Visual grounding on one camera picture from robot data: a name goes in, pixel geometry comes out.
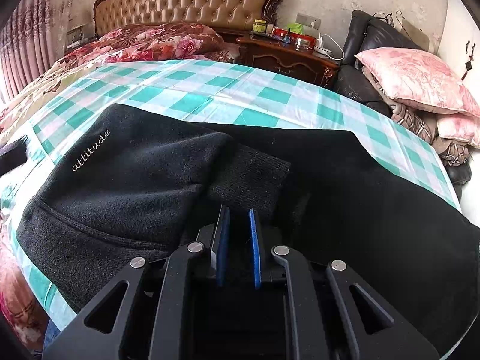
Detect black fleece pants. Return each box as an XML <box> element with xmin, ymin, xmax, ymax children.
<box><xmin>17</xmin><ymin>104</ymin><xmax>479</xmax><ymax>354</ymax></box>

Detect pink pleated curtain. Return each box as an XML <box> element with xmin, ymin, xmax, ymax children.
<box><xmin>1</xmin><ymin>0</ymin><xmax>55</xmax><ymax>102</ymax></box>

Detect teal white checkered cloth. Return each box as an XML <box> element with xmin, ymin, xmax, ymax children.
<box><xmin>1</xmin><ymin>59</ymin><xmax>459</xmax><ymax>328</ymax></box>

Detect red floral quilt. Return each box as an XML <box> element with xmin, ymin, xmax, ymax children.
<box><xmin>1</xmin><ymin>23</ymin><xmax>239</xmax><ymax>352</ymax></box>

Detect person's blue jeans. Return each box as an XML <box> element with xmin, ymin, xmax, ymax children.
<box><xmin>42</xmin><ymin>319</ymin><xmax>61</xmax><ymax>352</ymax></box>

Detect dark wooden nightstand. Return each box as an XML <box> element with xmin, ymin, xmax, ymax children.
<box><xmin>216</xmin><ymin>28</ymin><xmax>339</xmax><ymax>89</ymax></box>

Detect plaid folded blanket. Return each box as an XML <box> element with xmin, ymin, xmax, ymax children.
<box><xmin>362</xmin><ymin>67</ymin><xmax>470</xmax><ymax>167</ymax></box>

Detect glass jar with lid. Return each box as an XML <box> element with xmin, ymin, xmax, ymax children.
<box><xmin>295</xmin><ymin>38</ymin><xmax>310</xmax><ymax>50</ymax></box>

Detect white power strip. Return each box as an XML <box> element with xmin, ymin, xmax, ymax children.
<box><xmin>314</xmin><ymin>33</ymin><xmax>342</xmax><ymax>58</ymax></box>

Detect yellow lidded jar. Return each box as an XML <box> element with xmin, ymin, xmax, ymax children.
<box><xmin>252</xmin><ymin>19</ymin><xmax>268</xmax><ymax>33</ymax></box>

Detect green crumpled bag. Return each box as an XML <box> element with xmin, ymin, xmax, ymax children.
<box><xmin>286</xmin><ymin>23</ymin><xmax>304</xmax><ymax>35</ymax></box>

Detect large pink floral pillow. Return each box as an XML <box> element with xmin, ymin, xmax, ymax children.
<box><xmin>355</xmin><ymin>47</ymin><xmax>479</xmax><ymax>118</ymax></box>

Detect lower pink floral pillow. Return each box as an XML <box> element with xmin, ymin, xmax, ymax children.
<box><xmin>437</xmin><ymin>114</ymin><xmax>480</xmax><ymax>149</ymax></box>

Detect black leather armchair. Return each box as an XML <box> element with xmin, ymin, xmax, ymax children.
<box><xmin>334</xmin><ymin>10</ymin><xmax>479</xmax><ymax>194</ymax></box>

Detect beige device on armchair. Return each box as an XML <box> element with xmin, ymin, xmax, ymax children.
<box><xmin>373</xmin><ymin>10</ymin><xmax>431</xmax><ymax>51</ymax></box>

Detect red tassel ornament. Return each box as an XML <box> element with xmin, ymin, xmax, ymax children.
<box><xmin>461</xmin><ymin>41</ymin><xmax>476</xmax><ymax>80</ymax></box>

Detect white wardrobe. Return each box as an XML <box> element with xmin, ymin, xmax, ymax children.
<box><xmin>438</xmin><ymin>0</ymin><xmax>479</xmax><ymax>221</ymax></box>

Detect wall power outlet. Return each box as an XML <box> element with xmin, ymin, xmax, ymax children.
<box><xmin>295</xmin><ymin>12</ymin><xmax>321</xmax><ymax>30</ymax></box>

